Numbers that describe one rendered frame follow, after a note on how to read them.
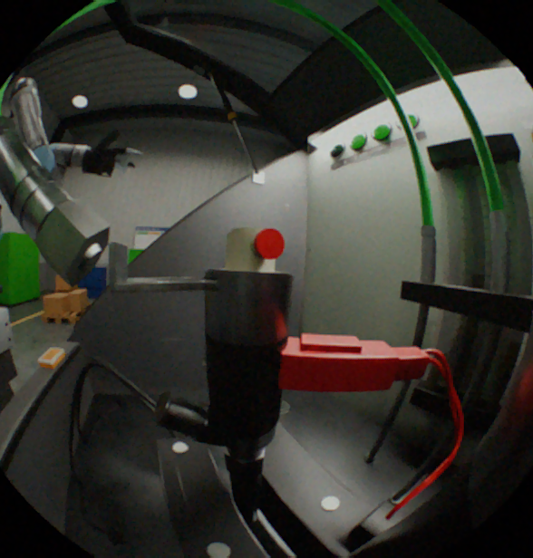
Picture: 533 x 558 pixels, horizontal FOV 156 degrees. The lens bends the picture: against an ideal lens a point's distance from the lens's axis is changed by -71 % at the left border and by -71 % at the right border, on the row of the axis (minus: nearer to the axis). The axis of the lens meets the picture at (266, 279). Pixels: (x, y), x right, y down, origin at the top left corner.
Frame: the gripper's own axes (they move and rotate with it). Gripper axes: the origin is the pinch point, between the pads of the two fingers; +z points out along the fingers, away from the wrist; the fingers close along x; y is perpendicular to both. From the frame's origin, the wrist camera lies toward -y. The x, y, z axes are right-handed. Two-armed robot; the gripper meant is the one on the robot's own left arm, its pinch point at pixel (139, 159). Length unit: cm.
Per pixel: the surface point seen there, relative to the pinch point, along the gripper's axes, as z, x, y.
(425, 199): 17, 73, 17
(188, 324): 10, 40, 42
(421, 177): 17, 72, 15
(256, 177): 21.1, 40.3, 10.6
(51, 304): -127, -315, 159
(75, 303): -75, -328, 163
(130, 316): -1, 37, 41
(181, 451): -3, 65, 39
